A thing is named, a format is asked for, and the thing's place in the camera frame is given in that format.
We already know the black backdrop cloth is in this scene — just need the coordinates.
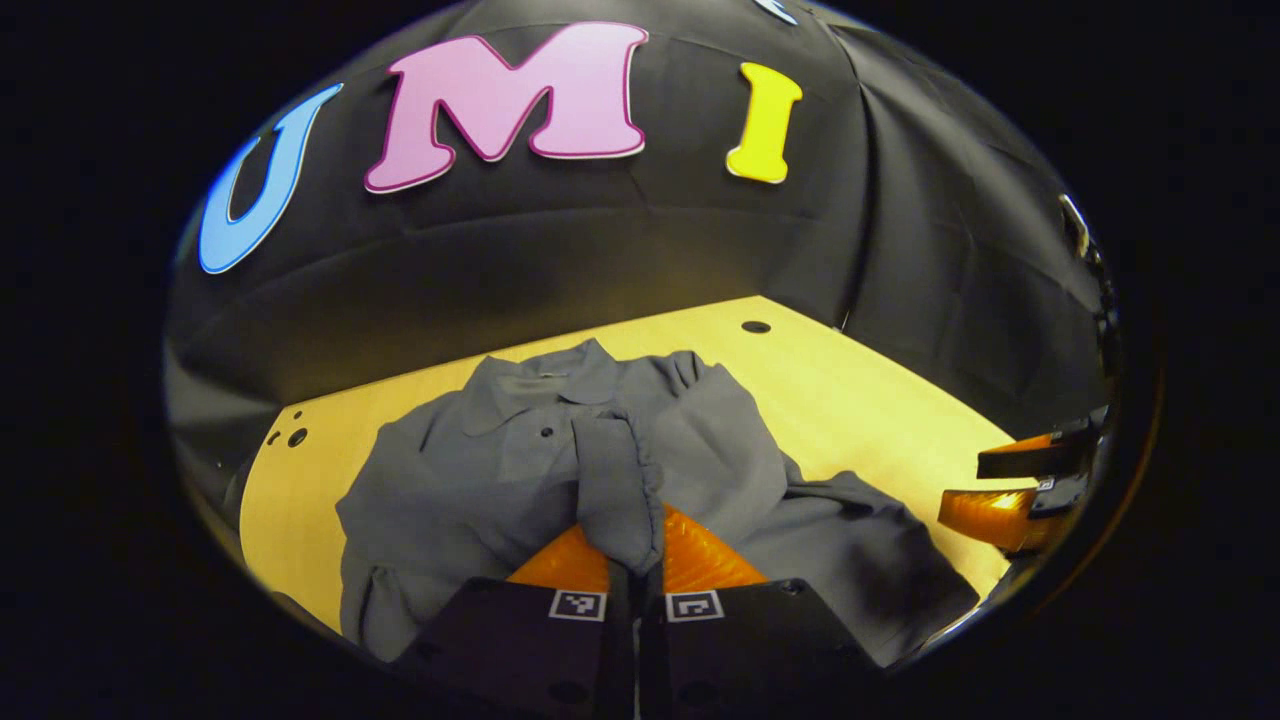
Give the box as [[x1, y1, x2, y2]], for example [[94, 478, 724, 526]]
[[163, 0, 1121, 501]]

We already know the grey collared shirt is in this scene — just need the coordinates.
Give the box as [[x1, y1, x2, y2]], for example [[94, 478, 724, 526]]
[[335, 338, 981, 666]]

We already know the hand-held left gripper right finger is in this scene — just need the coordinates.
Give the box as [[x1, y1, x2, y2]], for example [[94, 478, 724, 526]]
[[640, 503, 886, 720]]

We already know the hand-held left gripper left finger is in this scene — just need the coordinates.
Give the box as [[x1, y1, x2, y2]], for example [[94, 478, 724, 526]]
[[395, 522, 637, 720]]

